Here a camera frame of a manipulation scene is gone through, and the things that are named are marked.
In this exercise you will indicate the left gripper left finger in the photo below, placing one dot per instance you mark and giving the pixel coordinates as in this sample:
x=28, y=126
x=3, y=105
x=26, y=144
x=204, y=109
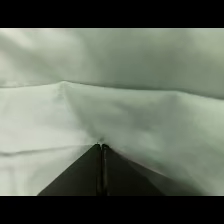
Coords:
x=80, y=176

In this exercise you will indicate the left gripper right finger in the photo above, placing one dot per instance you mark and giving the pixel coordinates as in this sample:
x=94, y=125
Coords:
x=126, y=180

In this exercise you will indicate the pale green shirt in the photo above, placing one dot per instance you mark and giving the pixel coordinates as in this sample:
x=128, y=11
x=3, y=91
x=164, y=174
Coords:
x=133, y=83

